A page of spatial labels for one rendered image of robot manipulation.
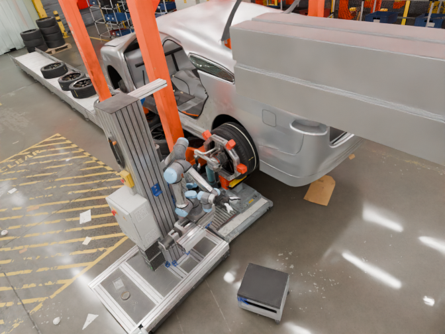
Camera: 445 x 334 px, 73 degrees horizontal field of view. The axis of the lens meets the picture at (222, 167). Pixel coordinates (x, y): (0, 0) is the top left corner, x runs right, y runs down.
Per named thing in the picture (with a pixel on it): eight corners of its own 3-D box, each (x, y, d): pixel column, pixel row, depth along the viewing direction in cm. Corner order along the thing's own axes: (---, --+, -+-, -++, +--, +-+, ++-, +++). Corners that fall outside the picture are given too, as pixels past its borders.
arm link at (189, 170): (177, 157, 263) (216, 195, 272) (170, 164, 256) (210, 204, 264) (183, 151, 255) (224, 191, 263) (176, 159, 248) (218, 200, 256)
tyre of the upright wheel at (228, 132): (254, 179, 374) (265, 144, 322) (241, 189, 363) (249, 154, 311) (218, 148, 401) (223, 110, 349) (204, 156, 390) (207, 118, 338)
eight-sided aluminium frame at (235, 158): (242, 183, 349) (238, 145, 316) (238, 187, 346) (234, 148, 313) (212, 166, 384) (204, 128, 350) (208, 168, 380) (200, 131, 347)
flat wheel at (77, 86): (81, 87, 742) (77, 77, 727) (106, 85, 731) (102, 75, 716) (67, 99, 691) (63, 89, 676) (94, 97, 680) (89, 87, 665)
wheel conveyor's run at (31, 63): (126, 107, 682) (120, 91, 658) (91, 124, 642) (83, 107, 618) (38, 57, 1110) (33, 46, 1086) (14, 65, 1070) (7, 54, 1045)
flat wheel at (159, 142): (140, 152, 485) (136, 139, 470) (163, 130, 530) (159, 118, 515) (175, 158, 459) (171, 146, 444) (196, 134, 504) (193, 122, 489)
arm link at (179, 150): (181, 150, 279) (195, 189, 308) (183, 144, 287) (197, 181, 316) (169, 152, 281) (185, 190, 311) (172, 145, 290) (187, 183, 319)
